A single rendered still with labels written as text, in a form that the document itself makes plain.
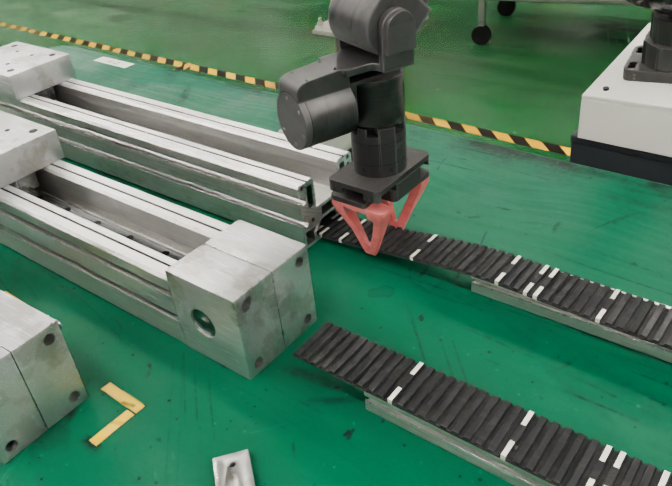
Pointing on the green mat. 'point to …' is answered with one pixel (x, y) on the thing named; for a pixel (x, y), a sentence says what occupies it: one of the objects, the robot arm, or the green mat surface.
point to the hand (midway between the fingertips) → (383, 236)
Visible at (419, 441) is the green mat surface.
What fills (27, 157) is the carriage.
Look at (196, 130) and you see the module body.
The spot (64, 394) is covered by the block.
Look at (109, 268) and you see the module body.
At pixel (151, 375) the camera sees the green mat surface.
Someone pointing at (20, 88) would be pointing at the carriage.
